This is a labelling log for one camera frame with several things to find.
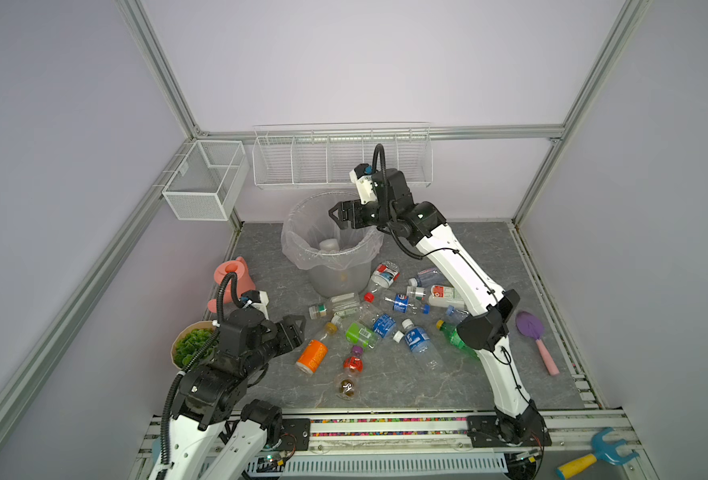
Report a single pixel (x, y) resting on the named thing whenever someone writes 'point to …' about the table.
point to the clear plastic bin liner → (313, 240)
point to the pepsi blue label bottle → (401, 303)
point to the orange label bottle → (312, 356)
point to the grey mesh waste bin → (341, 283)
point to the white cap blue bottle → (421, 345)
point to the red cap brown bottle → (353, 367)
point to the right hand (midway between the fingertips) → (341, 211)
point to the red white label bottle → (383, 276)
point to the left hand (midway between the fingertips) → (295, 328)
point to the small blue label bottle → (384, 326)
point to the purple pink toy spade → (530, 323)
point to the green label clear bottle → (362, 335)
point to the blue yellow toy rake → (606, 452)
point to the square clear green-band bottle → (346, 304)
